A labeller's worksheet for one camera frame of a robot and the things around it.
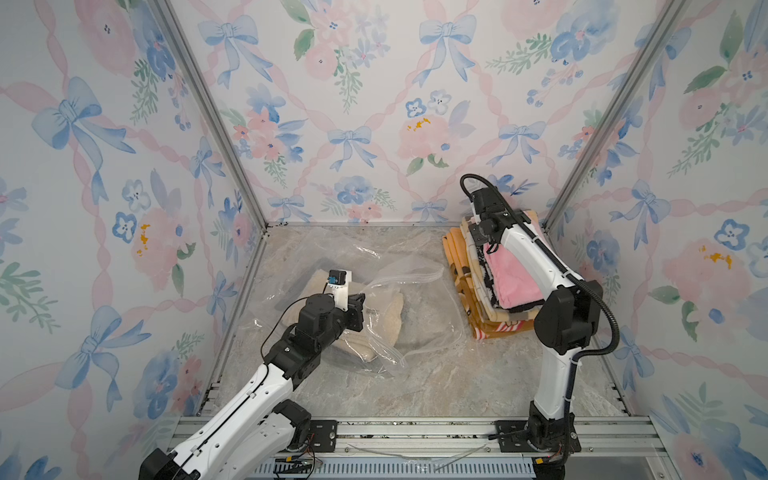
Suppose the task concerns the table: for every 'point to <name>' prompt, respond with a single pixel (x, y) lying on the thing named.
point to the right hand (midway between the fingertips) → (493, 225)
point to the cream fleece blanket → (383, 316)
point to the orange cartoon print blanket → (461, 270)
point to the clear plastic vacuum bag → (414, 317)
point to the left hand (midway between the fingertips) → (366, 295)
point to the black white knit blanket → (490, 287)
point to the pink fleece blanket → (515, 286)
